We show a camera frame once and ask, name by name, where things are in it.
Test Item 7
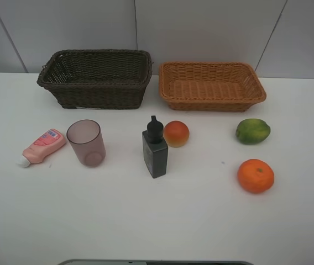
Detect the translucent pink plastic cup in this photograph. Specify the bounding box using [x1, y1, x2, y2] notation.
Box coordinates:
[66, 119, 106, 167]

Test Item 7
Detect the orange tangerine fruit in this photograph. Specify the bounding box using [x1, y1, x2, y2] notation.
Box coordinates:
[237, 159, 275, 194]

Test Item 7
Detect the green lime fruit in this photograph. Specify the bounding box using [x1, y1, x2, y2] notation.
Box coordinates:
[235, 119, 271, 145]

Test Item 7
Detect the dark green dropper bottle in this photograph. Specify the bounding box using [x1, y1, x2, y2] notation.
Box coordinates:
[142, 115, 169, 178]

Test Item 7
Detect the dark brown wicker basket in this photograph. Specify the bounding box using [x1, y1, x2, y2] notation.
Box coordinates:
[37, 49, 153, 109]

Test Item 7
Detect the red yellow peach fruit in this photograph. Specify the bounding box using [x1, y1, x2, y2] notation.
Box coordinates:
[164, 120, 190, 148]

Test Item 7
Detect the orange wicker basket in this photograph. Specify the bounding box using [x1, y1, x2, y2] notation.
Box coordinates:
[159, 61, 266, 112]

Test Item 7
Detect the pink lotion bottle white cap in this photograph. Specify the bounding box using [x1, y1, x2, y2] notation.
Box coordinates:
[17, 129, 66, 168]

